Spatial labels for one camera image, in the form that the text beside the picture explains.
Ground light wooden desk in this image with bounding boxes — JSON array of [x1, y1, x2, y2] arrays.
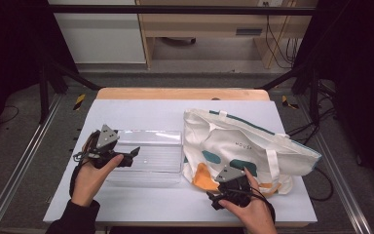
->
[[135, 0, 316, 70]]

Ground grey desk label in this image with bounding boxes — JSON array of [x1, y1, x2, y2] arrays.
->
[[235, 27, 264, 36]]

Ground white table sheet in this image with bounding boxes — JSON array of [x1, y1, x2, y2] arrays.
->
[[42, 98, 318, 225]]

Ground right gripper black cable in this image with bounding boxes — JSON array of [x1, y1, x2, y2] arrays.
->
[[222, 186, 278, 225]]

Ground hanging desk cables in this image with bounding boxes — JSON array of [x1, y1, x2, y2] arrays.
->
[[263, 1, 302, 70]]

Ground person's left hand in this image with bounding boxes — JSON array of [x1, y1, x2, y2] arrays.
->
[[71, 154, 125, 209]]

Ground black metal stand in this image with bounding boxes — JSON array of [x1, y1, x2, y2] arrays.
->
[[258, 61, 323, 127], [38, 53, 102, 125]]

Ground white cabinet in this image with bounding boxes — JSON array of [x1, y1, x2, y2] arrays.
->
[[48, 0, 147, 64]]

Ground yellow tool left floor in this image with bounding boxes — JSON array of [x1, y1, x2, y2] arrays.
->
[[72, 94, 88, 112]]

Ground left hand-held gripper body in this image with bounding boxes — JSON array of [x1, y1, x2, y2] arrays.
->
[[87, 124, 130, 170]]

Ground person's right hand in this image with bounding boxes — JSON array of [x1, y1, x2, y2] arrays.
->
[[219, 167, 279, 234]]

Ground black curtain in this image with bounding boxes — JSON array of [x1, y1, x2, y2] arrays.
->
[[0, 0, 79, 149], [293, 0, 374, 198]]

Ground yellow tool right floor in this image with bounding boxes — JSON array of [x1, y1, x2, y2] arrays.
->
[[280, 95, 300, 110]]

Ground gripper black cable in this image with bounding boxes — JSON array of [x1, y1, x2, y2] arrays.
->
[[68, 131, 99, 198], [222, 186, 278, 225]]

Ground aluminium floor rail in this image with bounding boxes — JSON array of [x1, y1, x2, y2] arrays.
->
[[0, 93, 63, 234], [295, 94, 373, 234]]

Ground yellow tool floor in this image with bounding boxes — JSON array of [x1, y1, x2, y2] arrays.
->
[[280, 95, 300, 110], [72, 94, 88, 112]]

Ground white canvas tote bag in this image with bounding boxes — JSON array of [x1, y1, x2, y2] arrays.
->
[[181, 108, 322, 196]]

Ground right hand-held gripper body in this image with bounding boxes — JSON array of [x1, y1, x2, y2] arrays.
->
[[213, 166, 253, 208]]

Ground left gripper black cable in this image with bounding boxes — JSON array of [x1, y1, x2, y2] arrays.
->
[[68, 131, 99, 198]]

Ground clear plastic tray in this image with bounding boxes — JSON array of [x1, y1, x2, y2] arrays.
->
[[105, 129, 185, 188]]

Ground looped black floor cable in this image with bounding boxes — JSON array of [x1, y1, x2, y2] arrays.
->
[[308, 162, 335, 203]]

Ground thin black floor cable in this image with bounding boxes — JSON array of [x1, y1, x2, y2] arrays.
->
[[0, 104, 20, 127]]

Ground black floor cable bundle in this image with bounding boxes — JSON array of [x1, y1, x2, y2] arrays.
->
[[286, 79, 338, 147]]

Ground black horizontal frame bar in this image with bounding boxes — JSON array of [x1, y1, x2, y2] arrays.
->
[[45, 4, 319, 17]]

